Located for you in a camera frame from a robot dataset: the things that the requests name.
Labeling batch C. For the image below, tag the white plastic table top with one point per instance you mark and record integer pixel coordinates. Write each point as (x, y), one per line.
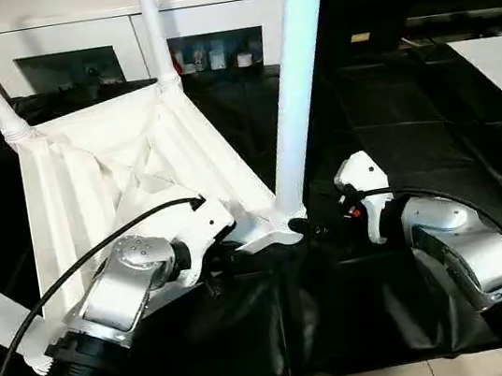
(89, 183)

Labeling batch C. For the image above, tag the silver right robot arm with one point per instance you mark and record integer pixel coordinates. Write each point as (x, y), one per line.
(471, 240)

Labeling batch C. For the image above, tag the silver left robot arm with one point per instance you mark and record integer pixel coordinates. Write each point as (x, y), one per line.
(119, 288)

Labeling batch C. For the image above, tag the black mat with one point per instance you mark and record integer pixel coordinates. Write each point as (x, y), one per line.
(392, 152)

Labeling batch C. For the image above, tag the black speaker with yellow label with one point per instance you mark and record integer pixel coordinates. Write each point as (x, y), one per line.
(360, 37)

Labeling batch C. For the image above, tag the brown low console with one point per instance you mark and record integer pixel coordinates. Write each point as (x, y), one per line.
(466, 16)

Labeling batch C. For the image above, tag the white cabinet with glass doors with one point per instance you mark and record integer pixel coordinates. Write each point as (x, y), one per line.
(67, 31)

